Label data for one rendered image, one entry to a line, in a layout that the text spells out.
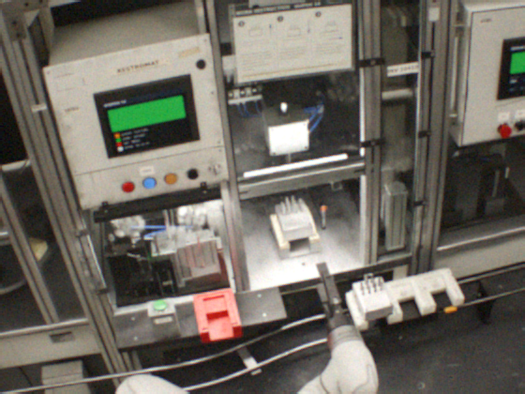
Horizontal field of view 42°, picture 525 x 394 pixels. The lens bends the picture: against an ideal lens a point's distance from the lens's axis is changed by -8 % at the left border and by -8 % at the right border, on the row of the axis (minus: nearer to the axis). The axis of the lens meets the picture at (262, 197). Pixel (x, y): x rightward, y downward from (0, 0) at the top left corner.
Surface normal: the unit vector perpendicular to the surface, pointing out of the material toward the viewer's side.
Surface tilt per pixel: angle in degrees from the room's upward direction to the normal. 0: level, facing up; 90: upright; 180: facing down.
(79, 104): 90
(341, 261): 0
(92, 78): 90
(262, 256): 0
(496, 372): 0
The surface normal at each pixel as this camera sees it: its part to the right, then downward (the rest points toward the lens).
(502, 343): -0.08, -0.75
